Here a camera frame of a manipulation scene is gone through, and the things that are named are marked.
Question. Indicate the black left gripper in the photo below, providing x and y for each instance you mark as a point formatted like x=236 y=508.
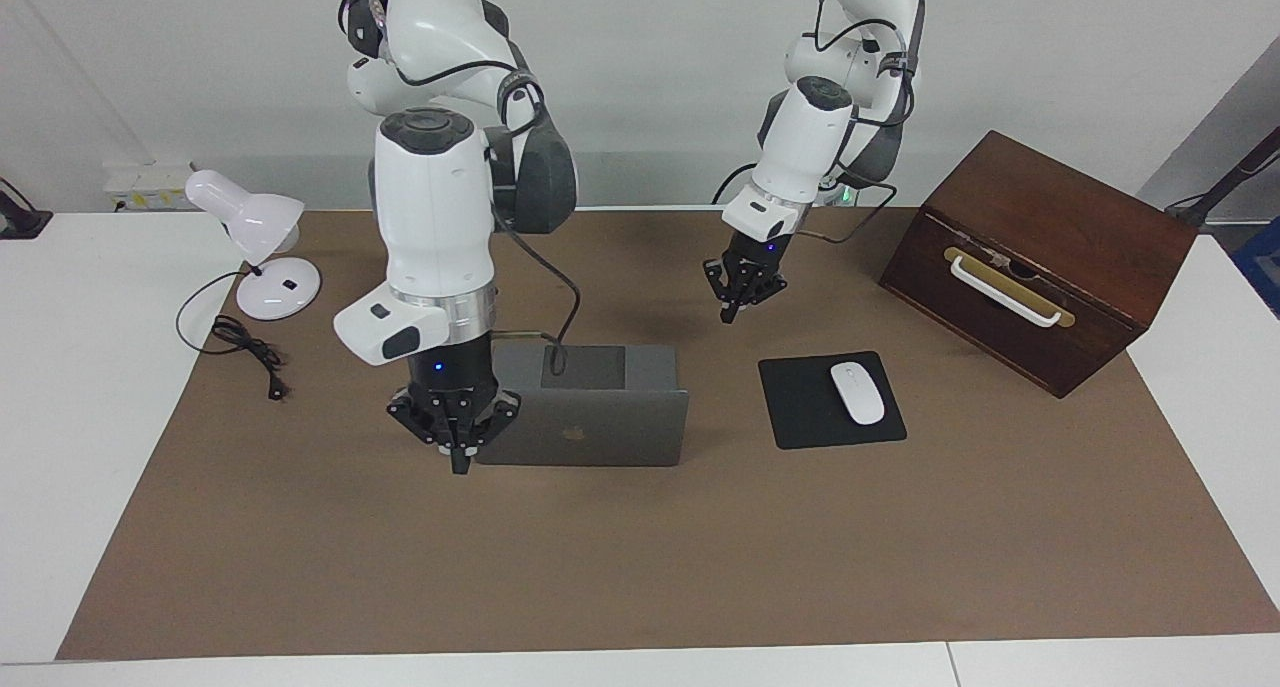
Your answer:
x=750 y=267

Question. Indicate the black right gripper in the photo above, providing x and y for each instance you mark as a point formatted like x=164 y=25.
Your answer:
x=450 y=377

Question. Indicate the grey apple laptop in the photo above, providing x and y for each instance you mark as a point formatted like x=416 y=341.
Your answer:
x=620 y=427

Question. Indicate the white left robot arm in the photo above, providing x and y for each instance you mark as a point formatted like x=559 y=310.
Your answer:
x=805 y=137

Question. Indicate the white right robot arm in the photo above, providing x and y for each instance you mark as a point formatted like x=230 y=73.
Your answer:
x=435 y=207

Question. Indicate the black mouse pad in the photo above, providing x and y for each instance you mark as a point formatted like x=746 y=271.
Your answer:
x=800 y=407

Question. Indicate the white computer mouse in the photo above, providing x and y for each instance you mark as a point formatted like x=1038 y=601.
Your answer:
x=858 y=394

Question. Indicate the brown table mat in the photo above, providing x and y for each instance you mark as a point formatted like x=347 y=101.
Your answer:
x=640 y=557

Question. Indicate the white desk lamp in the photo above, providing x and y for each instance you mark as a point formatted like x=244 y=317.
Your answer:
x=260 y=217

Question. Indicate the dark wooden box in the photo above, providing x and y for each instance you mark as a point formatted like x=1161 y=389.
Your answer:
x=1100 y=257

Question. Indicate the black table clamp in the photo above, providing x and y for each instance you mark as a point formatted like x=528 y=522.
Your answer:
x=20 y=222

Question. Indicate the black stand leg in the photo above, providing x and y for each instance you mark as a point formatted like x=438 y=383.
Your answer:
x=1235 y=172

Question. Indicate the white wall power strip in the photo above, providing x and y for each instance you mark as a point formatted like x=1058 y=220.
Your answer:
x=150 y=182

